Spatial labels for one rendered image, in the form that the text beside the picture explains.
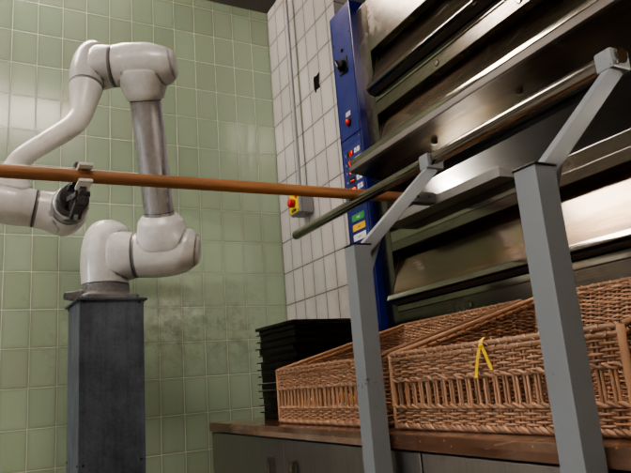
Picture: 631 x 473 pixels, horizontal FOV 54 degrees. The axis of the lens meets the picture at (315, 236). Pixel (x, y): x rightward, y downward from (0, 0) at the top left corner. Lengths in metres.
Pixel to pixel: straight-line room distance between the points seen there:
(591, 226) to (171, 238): 1.26
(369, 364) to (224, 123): 2.06
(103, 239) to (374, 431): 1.24
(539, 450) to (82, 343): 1.46
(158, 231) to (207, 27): 1.49
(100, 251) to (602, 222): 1.49
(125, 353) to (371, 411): 1.06
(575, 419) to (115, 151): 2.39
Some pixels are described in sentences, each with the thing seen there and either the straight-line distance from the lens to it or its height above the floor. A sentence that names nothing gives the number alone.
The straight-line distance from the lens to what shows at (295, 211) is 2.73.
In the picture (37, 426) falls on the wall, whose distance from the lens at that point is 2.67.
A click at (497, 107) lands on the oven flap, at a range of 1.80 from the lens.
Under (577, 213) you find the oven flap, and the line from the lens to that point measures 1.64.
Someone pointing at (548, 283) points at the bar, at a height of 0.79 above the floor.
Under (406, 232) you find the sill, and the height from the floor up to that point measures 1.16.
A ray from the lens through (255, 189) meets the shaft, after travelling 1.60.
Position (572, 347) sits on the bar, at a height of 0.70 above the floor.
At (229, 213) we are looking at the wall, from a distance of 2.95.
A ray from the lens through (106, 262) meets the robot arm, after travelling 2.14.
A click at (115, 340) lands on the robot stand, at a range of 2.09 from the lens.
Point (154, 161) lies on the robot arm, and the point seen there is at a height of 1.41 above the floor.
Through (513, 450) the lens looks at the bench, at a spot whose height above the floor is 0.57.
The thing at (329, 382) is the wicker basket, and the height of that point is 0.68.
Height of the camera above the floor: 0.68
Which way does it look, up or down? 13 degrees up
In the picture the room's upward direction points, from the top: 5 degrees counter-clockwise
